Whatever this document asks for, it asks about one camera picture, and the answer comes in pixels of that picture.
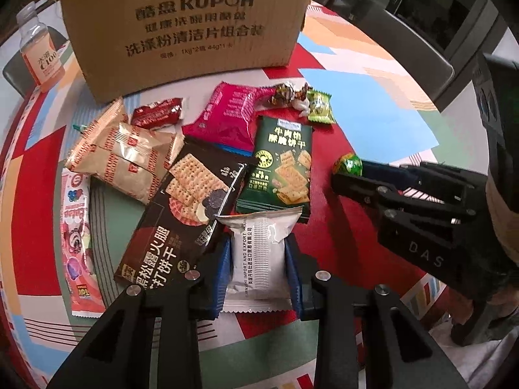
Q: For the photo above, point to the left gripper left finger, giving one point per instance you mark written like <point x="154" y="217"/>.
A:
<point x="116" y="351"/>

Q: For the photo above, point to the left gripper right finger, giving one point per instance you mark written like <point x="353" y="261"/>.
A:
<point x="364" y="330"/>

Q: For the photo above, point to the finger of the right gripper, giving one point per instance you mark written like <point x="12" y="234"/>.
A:
<point x="426" y="187"/>
<point x="414" y="228"/>

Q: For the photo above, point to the green lollipop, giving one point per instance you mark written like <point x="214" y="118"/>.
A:
<point x="348" y="164"/>

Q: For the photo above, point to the green beef cracker packet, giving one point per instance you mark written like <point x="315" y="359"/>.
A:
<point x="281" y="180"/>

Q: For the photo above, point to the black soda cracker packet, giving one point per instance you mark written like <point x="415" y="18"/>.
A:
<point x="179" y="225"/>

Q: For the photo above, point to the white snack packet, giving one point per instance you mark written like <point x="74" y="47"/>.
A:
<point x="258" y="280"/>

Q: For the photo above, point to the small red candy packet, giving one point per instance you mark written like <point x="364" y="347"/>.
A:
<point x="159" y="114"/>

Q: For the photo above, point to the long pink candy packet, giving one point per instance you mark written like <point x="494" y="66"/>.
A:
<point x="77" y="255"/>

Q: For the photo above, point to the small green candy packet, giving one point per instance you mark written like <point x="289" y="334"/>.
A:
<point x="320" y="108"/>

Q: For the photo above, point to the white wrapped candy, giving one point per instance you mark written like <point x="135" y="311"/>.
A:
<point x="303" y="106"/>

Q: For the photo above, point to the dark grey dining chair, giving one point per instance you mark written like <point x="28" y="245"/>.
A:
<point x="419" y="58"/>

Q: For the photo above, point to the dark foil wrapped candy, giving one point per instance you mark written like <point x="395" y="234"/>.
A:
<point x="285" y="94"/>

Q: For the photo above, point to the magenta snack packet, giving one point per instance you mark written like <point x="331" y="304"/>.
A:
<point x="228" y="116"/>

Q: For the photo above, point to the beige biscuit packet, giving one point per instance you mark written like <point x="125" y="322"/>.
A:
<point x="113" y="115"/>
<point x="131" y="159"/>

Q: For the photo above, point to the grey chair behind bottle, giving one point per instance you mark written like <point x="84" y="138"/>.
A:
<point x="16" y="72"/>

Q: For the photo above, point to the brown cardboard box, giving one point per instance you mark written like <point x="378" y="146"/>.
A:
<point x="124" y="46"/>

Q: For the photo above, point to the plastic bottle orange drink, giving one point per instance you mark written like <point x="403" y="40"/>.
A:
<point x="38" y="50"/>

